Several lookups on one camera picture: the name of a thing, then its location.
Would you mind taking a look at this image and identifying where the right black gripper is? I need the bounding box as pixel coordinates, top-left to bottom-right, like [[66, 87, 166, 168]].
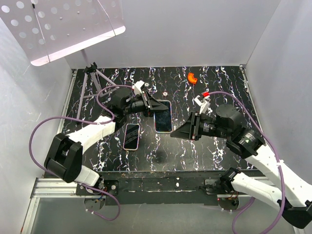
[[170, 111, 230, 140]]

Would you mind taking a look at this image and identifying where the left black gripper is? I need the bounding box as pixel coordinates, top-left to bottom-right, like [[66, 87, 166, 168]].
[[123, 91, 168, 118]]

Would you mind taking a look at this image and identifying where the phone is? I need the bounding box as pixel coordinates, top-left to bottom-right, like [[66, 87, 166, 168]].
[[154, 100, 172, 133], [123, 124, 140, 151]]

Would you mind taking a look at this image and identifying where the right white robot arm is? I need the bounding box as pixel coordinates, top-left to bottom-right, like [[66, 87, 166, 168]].
[[170, 104, 312, 229]]

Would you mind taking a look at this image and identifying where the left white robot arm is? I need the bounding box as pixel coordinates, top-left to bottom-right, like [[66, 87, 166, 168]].
[[44, 86, 169, 195]]

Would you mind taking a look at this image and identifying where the orange curved plastic part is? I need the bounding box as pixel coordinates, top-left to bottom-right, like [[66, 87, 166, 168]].
[[187, 72, 198, 85]]

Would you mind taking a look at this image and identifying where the perforated white music stand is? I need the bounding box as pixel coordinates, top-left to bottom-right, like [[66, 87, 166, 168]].
[[0, 0, 126, 121]]

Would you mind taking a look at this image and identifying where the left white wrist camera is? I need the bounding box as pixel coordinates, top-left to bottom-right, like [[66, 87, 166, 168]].
[[132, 80, 145, 95]]

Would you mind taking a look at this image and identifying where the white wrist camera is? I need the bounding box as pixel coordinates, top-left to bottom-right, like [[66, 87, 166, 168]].
[[132, 80, 145, 95], [194, 92, 210, 114]]

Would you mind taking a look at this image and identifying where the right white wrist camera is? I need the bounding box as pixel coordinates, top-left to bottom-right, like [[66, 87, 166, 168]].
[[194, 92, 210, 114]]

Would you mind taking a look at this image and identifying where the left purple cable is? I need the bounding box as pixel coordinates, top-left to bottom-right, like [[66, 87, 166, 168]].
[[28, 84, 136, 221]]

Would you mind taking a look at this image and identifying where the purple cable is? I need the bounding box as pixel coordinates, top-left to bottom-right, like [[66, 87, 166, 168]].
[[28, 84, 136, 221], [207, 91, 286, 234]]

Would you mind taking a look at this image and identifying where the black front mounting rail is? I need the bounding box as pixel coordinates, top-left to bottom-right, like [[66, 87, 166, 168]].
[[73, 170, 256, 205]]

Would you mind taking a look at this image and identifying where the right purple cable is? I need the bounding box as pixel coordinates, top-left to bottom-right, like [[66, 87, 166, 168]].
[[207, 91, 286, 234]]

